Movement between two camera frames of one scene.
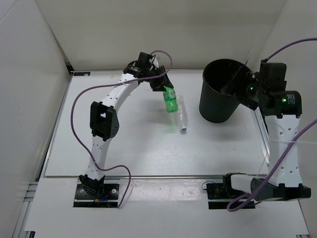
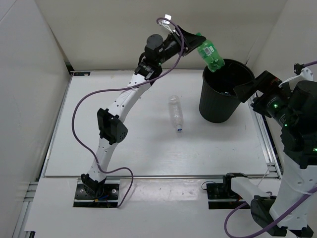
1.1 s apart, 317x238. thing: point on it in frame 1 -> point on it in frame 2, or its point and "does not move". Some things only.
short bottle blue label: [225, 93] does not move
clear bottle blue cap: [183, 112] -> [174, 102]
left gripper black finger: [157, 85] -> [189, 49]
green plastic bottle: [171, 99] -> [210, 54]
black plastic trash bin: [215, 106] does not move
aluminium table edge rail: [141, 176] does not move
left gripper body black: [154, 73] -> [173, 45]
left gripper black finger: [166, 80] -> [191, 40]
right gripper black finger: [234, 80] -> [266, 81]
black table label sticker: [81, 74] does not move
